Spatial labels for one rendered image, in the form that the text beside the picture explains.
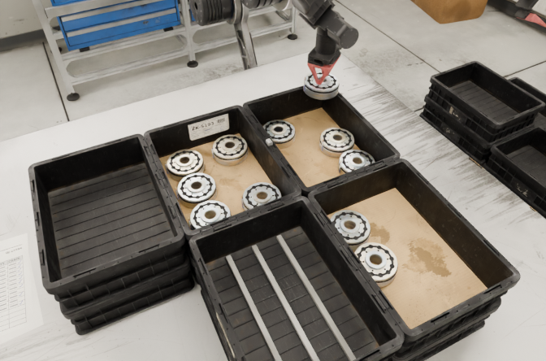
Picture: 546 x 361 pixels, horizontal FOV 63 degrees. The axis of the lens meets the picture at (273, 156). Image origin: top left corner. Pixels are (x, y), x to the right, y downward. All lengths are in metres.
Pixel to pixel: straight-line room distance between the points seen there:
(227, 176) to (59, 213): 0.45
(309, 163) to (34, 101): 2.31
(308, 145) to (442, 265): 0.51
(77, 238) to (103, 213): 0.09
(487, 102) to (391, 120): 0.72
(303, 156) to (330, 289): 0.43
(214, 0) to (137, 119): 0.61
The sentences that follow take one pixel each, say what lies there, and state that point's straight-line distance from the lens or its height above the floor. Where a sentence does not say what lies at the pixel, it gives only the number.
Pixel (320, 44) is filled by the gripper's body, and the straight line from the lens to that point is 1.24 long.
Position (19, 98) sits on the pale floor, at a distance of 3.35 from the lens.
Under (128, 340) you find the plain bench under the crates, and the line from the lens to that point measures 1.19.
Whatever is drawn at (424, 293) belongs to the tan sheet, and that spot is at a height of 0.83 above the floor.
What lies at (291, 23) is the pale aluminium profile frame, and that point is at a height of 0.14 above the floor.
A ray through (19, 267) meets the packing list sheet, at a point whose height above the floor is 0.70.
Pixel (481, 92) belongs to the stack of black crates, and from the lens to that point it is 2.37.
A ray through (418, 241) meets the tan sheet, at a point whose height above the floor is 0.83.
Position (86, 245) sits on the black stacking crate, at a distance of 1.21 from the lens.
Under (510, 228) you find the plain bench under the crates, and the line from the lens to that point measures 1.48.
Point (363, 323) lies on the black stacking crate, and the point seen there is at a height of 0.83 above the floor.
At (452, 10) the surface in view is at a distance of 4.02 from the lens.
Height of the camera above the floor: 1.75
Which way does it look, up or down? 44 degrees down
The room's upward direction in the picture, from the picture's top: straight up
